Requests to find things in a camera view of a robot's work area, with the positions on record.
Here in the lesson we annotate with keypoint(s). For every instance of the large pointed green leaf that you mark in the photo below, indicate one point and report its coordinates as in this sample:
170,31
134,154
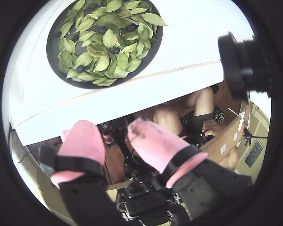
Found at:
153,18

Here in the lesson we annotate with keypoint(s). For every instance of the black camera lens module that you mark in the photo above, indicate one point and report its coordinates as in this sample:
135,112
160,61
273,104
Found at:
240,66

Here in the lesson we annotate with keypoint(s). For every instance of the pink-tipped black gripper finger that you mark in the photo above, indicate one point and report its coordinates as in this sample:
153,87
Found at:
160,146
82,141

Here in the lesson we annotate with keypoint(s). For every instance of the dark framed wall picture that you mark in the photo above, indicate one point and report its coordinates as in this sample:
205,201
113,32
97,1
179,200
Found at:
254,154

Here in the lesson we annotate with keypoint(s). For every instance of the dark grey round bowl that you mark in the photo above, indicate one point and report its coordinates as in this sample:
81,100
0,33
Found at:
53,49

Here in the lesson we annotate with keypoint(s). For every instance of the pile of green leaves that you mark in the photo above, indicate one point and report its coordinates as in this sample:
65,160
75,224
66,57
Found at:
108,38

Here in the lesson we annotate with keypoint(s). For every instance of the orange black clamp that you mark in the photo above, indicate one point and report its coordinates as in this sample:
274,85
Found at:
247,135

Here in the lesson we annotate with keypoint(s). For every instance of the brown wooden board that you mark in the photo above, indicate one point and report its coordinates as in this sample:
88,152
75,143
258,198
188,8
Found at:
226,139

